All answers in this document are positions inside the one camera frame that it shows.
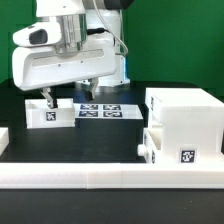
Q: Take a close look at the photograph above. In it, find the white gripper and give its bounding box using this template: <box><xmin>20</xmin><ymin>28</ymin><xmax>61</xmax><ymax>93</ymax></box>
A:
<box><xmin>12</xmin><ymin>14</ymin><xmax>117</xmax><ymax>109</ymax></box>

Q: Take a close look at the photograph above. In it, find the white drawer cabinet box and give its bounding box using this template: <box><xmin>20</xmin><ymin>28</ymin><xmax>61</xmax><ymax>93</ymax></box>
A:
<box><xmin>145</xmin><ymin>87</ymin><xmax>224</xmax><ymax>165</ymax></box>

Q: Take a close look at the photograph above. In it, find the marker tag sheet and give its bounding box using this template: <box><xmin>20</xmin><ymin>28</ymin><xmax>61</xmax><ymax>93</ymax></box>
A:
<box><xmin>74</xmin><ymin>103</ymin><xmax>143</xmax><ymax>120</ymax></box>

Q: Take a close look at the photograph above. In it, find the white front drawer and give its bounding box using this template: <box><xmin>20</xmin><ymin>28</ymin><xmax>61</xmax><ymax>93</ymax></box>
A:
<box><xmin>137</xmin><ymin>128</ymin><xmax>162</xmax><ymax>164</ymax></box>

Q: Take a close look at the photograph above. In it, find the white block at left edge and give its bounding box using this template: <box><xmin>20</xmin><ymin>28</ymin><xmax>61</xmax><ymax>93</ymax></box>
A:
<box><xmin>0</xmin><ymin>127</ymin><xmax>9</xmax><ymax>155</ymax></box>

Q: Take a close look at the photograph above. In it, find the white L-shaped fence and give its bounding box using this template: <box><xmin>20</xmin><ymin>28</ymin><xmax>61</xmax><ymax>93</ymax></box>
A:
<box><xmin>0</xmin><ymin>163</ymin><xmax>224</xmax><ymax>189</ymax></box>

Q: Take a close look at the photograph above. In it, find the white drawer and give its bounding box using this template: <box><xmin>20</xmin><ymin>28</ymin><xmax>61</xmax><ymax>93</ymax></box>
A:
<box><xmin>137</xmin><ymin>128</ymin><xmax>162</xmax><ymax>164</ymax></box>
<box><xmin>25</xmin><ymin>99</ymin><xmax>75</xmax><ymax>129</ymax></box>

